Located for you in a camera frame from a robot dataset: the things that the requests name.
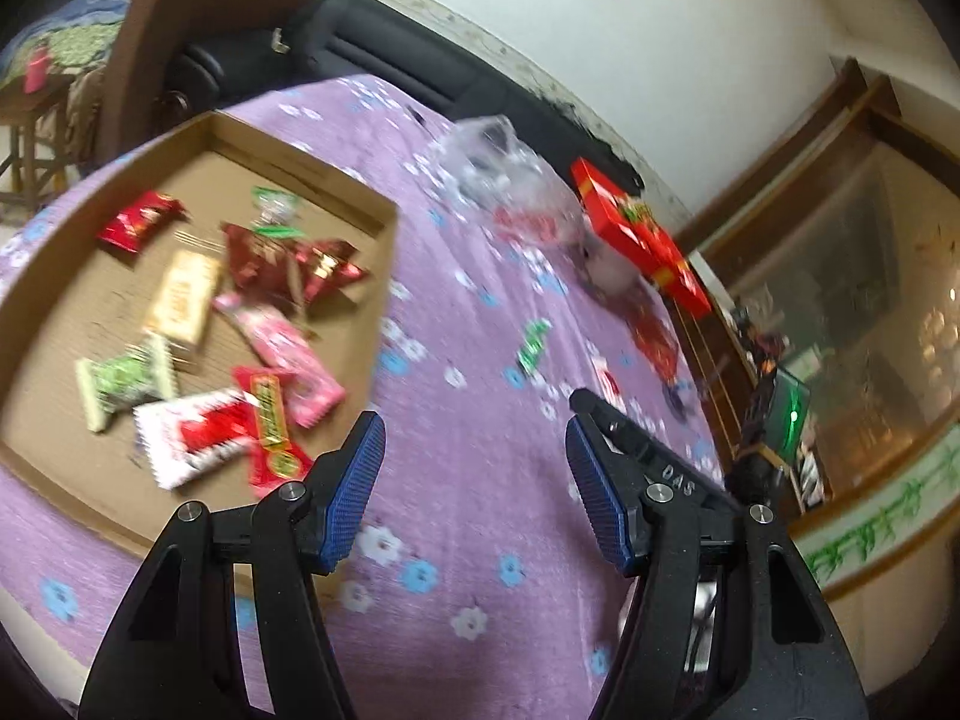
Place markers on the red printed paper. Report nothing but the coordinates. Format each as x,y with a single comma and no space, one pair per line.
656,341

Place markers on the green snack packet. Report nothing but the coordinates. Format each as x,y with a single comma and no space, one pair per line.
124,382

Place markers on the clear green-edged snack packet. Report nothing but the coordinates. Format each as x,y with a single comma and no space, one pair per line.
275,206

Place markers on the purple floral tablecloth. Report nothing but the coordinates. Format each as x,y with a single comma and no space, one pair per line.
465,465

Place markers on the green patterned blanket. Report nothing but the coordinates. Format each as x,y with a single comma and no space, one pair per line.
75,41

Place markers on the brown chair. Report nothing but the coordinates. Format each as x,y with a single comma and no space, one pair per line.
187,15

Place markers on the beige snack packet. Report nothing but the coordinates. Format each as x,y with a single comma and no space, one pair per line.
184,304

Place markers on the black sofa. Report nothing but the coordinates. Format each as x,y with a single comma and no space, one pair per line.
420,60

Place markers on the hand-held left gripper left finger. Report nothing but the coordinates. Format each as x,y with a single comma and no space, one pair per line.
352,495

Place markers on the white red snack packet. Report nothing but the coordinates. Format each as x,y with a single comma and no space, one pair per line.
187,431
607,386

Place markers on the red bar packet yellow label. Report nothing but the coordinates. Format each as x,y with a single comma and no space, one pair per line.
270,420

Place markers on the wooden stool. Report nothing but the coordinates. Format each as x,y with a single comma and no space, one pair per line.
30,150

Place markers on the pink cup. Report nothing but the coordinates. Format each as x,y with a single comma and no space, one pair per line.
36,69

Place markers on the clear plastic bag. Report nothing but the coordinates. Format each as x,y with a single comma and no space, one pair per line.
517,187

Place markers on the green candy wrapper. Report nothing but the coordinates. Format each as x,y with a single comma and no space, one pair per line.
534,345

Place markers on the red gift box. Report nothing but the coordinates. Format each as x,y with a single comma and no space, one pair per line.
630,229

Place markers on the dark red gold-print pouch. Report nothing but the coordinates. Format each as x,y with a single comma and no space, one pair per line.
259,259
326,266

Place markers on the cardboard box tray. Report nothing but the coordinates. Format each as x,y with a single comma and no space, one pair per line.
67,300

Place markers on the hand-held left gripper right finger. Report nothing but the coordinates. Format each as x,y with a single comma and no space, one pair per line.
600,495

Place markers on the wooden glass cabinet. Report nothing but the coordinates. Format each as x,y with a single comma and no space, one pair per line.
885,277

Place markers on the pink snack packet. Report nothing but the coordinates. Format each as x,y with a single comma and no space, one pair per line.
289,356

